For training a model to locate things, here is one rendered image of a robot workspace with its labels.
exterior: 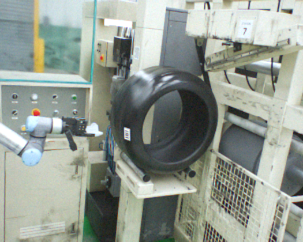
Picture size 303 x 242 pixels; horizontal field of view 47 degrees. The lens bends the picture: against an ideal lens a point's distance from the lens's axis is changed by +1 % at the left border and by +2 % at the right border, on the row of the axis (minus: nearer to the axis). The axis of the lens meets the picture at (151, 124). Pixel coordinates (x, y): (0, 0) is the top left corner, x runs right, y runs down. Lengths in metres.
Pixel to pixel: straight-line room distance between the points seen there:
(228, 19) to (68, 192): 1.50
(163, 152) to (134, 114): 0.51
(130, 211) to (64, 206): 0.46
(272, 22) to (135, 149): 0.87
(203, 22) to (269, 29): 0.43
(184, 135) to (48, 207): 1.03
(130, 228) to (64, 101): 0.95
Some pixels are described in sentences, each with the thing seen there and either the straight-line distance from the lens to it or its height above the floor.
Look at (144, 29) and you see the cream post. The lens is 2.03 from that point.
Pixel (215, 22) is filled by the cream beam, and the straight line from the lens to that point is 1.88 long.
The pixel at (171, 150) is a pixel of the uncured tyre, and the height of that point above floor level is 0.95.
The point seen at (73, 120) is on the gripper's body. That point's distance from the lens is 1.70.
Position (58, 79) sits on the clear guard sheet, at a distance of 2.23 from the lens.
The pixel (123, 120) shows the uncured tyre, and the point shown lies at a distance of 1.72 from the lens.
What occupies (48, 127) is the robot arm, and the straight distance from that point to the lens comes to 1.67.
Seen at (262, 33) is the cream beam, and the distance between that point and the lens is 1.66.
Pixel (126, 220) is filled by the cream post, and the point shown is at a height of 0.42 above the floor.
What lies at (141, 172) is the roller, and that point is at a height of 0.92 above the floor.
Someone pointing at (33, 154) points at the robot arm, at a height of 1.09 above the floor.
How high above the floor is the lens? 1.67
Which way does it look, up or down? 16 degrees down
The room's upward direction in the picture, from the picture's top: 7 degrees clockwise
